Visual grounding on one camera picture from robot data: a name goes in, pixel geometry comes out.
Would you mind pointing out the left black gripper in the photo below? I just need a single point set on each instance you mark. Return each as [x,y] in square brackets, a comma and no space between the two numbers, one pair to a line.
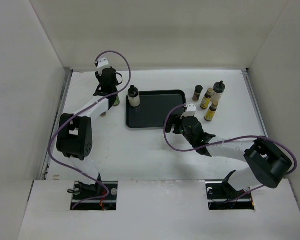
[99,77]

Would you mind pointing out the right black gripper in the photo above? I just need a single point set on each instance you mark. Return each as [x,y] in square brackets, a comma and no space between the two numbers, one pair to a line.
[173,119]

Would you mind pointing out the red chili sauce bottle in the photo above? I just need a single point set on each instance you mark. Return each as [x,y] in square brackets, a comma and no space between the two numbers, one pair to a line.
[117,101]

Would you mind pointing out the white salt dispenser bottle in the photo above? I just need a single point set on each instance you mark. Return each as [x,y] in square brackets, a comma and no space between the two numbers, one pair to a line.
[133,96]

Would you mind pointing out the black-capped pepper shaker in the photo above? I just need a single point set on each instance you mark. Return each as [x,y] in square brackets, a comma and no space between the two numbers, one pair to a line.
[104,114]

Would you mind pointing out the brown-capped yellow sauce bottle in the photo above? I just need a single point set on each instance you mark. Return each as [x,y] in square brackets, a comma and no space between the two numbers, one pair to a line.
[206,99]

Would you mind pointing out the small yellow seasoning bottle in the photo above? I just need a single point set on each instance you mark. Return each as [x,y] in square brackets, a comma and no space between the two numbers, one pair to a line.
[211,111]

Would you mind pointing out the black-capped spice jar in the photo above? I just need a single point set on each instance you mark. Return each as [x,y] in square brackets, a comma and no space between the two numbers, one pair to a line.
[197,93]

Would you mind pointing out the white sugar dispenser jar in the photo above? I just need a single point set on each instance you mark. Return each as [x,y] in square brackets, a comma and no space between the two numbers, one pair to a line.
[218,89]

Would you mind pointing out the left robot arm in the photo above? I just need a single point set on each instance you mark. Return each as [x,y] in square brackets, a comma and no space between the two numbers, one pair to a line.
[75,137]

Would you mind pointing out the black rectangular tray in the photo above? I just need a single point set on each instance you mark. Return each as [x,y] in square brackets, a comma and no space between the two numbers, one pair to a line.
[153,109]

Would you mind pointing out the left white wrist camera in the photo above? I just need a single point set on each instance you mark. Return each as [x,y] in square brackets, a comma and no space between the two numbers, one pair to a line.
[102,63]

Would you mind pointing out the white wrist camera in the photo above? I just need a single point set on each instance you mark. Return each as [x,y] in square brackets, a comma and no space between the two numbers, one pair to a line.
[102,63]
[190,110]

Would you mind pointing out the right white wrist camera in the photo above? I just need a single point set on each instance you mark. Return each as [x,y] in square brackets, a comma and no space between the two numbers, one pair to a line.
[190,110]

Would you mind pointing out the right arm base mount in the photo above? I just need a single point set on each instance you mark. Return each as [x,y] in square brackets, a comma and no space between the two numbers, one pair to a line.
[222,196]

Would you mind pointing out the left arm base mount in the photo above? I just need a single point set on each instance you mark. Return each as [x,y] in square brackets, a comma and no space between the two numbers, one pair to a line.
[92,197]

